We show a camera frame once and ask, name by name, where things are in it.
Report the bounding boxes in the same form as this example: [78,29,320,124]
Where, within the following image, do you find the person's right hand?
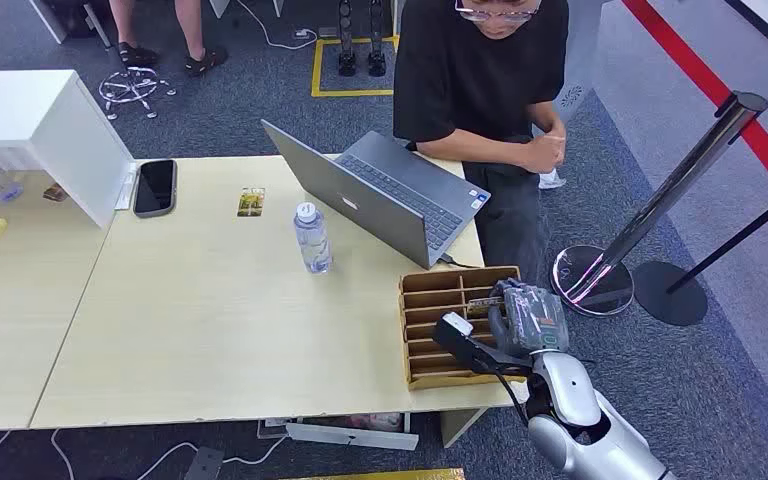
[522,135,568,176]

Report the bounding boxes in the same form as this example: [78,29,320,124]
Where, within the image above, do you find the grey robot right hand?
[487,277,570,360]

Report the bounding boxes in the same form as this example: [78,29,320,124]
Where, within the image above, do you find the wooden card organizer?
[397,265,529,393]

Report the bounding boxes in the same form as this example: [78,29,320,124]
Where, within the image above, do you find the person seated at desk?
[393,0,569,286]

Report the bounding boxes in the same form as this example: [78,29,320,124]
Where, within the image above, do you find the printed card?
[236,187,267,219]

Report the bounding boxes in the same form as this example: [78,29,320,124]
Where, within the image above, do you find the person standing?
[108,0,230,78]

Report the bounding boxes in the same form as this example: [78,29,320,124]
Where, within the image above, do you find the white table leg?
[439,406,489,450]

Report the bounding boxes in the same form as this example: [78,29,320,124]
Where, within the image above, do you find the eyeglasses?
[454,0,544,24]

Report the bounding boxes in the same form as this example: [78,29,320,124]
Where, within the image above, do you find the red barrier belt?
[621,0,768,224]

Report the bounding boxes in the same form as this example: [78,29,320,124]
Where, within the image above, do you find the grey laptop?
[260,119,492,271]

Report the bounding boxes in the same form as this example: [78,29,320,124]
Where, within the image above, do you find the pink white cloth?
[346,413,404,433]

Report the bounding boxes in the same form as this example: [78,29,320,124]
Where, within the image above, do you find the black robot leg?
[336,0,359,78]
[365,0,389,79]

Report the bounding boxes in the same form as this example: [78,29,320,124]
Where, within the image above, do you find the yellow floor tape strip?
[276,467,467,480]

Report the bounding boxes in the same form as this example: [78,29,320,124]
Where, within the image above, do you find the white storage box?
[283,413,420,452]

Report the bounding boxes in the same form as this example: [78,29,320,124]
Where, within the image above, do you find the clear plastic water bottle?
[292,201,334,276]

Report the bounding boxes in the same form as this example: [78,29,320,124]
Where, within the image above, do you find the yellow floor tape square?
[310,35,401,99]

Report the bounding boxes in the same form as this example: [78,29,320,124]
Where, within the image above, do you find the white stand base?
[207,0,287,19]

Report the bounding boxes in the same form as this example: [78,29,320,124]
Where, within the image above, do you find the silver floor socket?
[183,446,226,480]

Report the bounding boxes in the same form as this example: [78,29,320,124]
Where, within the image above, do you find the black smartphone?
[132,158,179,220]

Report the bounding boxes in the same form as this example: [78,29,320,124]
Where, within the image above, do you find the chrome office chair base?
[97,65,178,122]

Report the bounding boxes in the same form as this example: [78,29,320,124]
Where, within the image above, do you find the white shelf box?
[0,69,138,231]

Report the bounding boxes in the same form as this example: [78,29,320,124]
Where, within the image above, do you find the white furniture piece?
[28,0,115,46]

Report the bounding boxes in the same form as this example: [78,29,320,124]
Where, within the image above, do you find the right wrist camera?
[430,311,533,380]

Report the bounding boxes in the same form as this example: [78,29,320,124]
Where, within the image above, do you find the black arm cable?
[492,369,532,427]

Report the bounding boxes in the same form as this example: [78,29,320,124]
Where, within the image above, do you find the black laptop cable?
[439,252,486,270]

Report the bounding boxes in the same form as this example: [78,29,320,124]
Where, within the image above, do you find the chrome stanchion post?
[550,91,768,319]

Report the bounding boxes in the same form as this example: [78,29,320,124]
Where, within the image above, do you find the black stanchion post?
[631,194,768,328]

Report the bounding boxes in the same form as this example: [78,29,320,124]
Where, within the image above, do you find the white power cable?
[234,0,300,52]

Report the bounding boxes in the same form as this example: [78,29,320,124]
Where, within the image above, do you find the white socket cable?
[133,441,200,480]

